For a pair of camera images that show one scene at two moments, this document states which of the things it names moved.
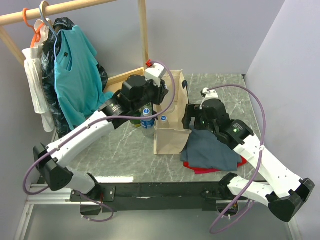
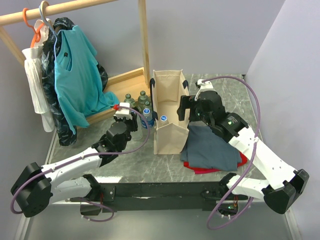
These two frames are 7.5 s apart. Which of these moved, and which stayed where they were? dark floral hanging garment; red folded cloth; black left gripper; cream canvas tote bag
Moved: black left gripper
Stayed: cream canvas tote bag; red folded cloth; dark floral hanging garment
